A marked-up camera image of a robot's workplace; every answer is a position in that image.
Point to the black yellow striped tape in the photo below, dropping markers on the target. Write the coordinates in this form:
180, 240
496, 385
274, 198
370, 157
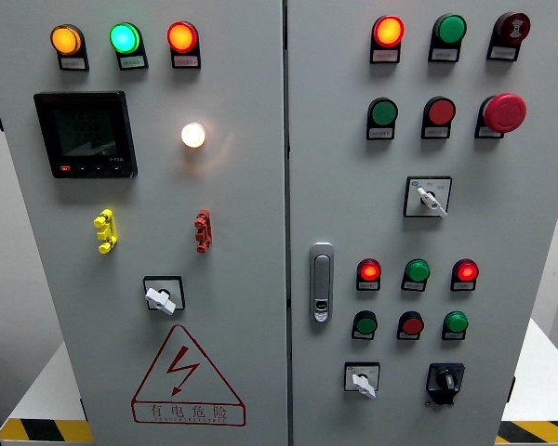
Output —
539, 432
46, 431

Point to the large red stop button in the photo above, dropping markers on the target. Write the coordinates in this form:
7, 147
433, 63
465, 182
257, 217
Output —
504, 113

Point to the small green lamp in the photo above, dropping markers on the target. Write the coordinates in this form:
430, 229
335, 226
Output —
417, 270
455, 321

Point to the large red push button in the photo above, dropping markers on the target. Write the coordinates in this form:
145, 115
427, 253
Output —
440, 111

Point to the large lit red lamp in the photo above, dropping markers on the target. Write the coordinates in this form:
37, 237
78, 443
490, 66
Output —
182, 37
388, 31

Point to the small green push button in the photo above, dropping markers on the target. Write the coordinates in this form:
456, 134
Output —
365, 324

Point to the black knob turn switch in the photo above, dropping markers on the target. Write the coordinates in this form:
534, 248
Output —
446, 380

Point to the large green push button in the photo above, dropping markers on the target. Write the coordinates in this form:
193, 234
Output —
383, 111

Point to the lit white lamp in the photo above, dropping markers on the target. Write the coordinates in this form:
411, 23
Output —
193, 135

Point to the grey cabinet door with lock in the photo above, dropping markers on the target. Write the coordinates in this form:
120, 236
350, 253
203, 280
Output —
493, 232

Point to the grey cabinet door with display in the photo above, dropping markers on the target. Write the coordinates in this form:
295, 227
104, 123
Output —
242, 209

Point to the small label plate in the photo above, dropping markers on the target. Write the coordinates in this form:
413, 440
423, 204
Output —
435, 132
367, 286
72, 63
186, 61
443, 55
132, 61
385, 56
412, 286
461, 286
362, 336
380, 133
452, 336
502, 54
407, 336
487, 132

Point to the black display meter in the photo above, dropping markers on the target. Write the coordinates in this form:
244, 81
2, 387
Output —
86, 135

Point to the small lit red lamp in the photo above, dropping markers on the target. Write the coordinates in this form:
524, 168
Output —
368, 270
465, 271

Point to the small red push button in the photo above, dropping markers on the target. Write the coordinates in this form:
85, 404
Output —
411, 325

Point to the dark red round buzzer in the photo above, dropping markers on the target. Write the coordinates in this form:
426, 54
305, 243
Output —
513, 28

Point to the red warning triangle sign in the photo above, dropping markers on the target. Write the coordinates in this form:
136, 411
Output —
182, 367

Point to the silver door lock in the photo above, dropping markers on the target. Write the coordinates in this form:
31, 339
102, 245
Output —
321, 281

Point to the large dark green lamp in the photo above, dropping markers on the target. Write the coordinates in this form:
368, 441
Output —
450, 29

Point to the large lit yellow lamp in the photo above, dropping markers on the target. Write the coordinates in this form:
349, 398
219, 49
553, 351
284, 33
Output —
66, 39

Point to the large lit green lamp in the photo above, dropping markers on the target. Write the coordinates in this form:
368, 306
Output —
125, 37

